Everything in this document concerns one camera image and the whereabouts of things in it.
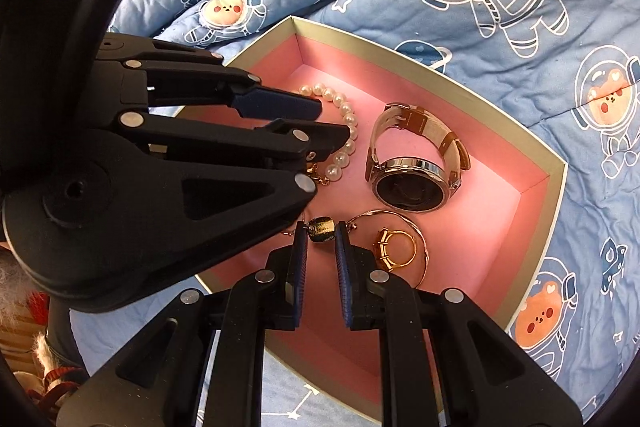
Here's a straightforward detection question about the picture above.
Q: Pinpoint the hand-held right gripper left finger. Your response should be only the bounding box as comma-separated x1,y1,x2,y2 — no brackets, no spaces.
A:
50,222,309,427

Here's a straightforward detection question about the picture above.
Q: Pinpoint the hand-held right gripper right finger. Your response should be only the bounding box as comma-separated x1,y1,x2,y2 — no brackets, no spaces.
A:
335,222,583,427

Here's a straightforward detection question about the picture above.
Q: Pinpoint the gold ring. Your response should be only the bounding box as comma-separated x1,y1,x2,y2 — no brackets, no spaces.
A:
374,227,418,272

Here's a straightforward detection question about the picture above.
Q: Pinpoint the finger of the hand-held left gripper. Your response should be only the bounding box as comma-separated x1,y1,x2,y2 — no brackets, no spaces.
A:
97,34,324,120
117,109,351,259

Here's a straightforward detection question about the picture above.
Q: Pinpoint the silver bangle with charms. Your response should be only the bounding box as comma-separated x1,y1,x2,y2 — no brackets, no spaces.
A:
345,207,430,290

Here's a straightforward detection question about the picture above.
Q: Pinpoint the white pearl bracelet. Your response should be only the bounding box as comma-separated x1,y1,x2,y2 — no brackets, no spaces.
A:
299,84,361,188

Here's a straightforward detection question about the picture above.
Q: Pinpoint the rose gold wristwatch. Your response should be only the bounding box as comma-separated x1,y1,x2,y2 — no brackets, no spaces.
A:
365,102,472,212

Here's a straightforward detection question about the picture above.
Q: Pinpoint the green box with pink lining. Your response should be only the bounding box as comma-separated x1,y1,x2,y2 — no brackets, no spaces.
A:
192,17,569,425

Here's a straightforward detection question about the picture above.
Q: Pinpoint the small gold earring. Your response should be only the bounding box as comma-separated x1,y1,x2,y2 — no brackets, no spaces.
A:
307,217,337,244

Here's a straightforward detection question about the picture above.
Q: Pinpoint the blue astronaut bear blanket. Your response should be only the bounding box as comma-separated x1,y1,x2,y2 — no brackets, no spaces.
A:
70,0,640,427

